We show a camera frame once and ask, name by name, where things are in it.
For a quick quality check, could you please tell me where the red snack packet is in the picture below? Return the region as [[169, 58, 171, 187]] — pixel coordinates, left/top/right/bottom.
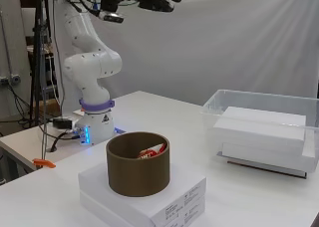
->
[[138, 142, 167, 160]]

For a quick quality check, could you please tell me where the white backdrop sheet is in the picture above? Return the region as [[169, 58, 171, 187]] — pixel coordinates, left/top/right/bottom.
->
[[49, 0, 319, 109]]

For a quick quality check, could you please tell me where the clear plastic box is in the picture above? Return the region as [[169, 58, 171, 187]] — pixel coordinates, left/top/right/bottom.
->
[[198, 89, 319, 179]]

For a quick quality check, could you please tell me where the black tripod stand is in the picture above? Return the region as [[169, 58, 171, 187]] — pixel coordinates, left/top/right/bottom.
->
[[29, 0, 51, 128]]

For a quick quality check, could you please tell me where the brown cardboard box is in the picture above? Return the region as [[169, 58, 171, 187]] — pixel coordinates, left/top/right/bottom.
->
[[39, 98, 62, 117]]

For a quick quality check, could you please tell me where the black power adapter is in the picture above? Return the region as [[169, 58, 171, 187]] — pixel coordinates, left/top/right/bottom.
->
[[52, 116, 74, 130]]

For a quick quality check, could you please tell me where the white flat box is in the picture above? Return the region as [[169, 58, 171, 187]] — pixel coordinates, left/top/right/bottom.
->
[[221, 133, 317, 173], [79, 190, 206, 227], [212, 106, 307, 151], [78, 146, 207, 222]]

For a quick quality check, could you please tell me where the brown round tub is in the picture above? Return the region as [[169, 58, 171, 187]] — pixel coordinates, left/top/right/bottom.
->
[[105, 130, 171, 198]]

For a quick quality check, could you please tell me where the white side table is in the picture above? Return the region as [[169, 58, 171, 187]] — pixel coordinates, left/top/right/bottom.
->
[[0, 110, 101, 172]]

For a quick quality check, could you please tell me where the orange clamp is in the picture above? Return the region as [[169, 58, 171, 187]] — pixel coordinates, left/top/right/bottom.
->
[[32, 157, 57, 170]]

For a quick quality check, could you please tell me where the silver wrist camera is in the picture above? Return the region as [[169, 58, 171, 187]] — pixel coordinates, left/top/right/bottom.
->
[[99, 11, 125, 24]]

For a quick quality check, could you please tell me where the grey wall outlet box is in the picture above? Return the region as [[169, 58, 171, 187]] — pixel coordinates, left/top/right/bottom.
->
[[0, 73, 22, 86]]

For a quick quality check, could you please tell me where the black table cable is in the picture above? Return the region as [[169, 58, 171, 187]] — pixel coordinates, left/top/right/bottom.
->
[[49, 130, 83, 153]]

